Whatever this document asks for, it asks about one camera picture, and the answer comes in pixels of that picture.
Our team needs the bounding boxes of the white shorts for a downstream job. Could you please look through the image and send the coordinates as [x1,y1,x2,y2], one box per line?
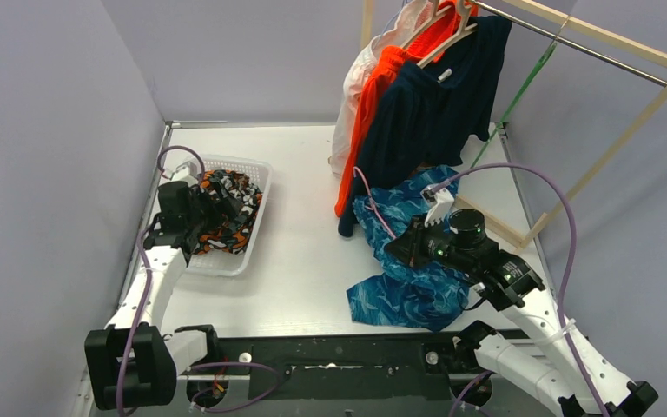
[328,1,433,179]

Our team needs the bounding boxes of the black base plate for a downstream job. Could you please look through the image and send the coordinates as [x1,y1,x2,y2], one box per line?
[181,332,479,409]

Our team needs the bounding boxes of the white plastic basket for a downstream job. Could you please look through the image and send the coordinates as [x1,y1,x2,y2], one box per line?
[172,154,273,277]

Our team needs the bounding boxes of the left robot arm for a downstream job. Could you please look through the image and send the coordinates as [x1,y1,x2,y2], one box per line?
[84,180,241,416]

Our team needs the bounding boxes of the green hanger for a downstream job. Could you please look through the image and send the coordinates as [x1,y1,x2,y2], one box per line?
[469,15,571,169]

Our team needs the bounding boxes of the metal rack rod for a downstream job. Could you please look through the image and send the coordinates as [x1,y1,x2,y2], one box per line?
[474,0,667,88]

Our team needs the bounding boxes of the blue patterned shorts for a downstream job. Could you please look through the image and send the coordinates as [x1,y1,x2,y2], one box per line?
[347,165,469,332]

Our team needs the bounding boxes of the pink hanger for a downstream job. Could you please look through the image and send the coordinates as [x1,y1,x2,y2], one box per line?
[353,166,396,240]

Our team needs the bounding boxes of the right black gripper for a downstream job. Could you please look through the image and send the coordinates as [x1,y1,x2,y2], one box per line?
[386,212,474,273]

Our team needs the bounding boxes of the wooden hanger orange shorts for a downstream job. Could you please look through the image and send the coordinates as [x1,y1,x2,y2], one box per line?
[400,0,449,50]

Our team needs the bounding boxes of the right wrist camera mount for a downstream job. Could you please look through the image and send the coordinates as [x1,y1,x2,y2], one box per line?
[421,184,454,227]

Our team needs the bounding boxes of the camouflage orange black shorts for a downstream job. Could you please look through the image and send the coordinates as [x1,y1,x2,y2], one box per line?
[195,169,263,255]

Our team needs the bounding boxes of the wooden hanger navy shorts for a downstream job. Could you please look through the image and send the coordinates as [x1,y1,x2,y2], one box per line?
[417,0,478,69]

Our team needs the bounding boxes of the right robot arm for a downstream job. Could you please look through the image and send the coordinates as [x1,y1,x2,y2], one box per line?
[386,209,659,416]

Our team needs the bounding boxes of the wooden clothes rack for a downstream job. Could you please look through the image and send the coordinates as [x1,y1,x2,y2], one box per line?
[327,0,667,249]

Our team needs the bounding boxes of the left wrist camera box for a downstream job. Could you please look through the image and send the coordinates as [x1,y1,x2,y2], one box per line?
[162,162,201,186]

